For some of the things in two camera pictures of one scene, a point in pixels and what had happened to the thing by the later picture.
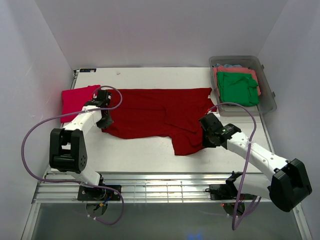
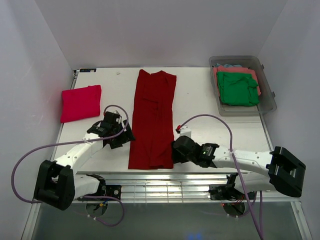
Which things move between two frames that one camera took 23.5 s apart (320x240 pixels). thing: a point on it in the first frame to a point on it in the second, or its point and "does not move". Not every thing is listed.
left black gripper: [106, 123] to [127, 136]
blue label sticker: [88, 70] does not move
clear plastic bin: [241, 79] does not move
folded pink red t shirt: [74, 100] does not move
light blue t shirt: [228, 65] does not move
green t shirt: [238, 88] does not move
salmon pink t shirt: [222, 68] does not move
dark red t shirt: [178, 113] to [152, 136]
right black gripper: [206, 144] to [177, 157]
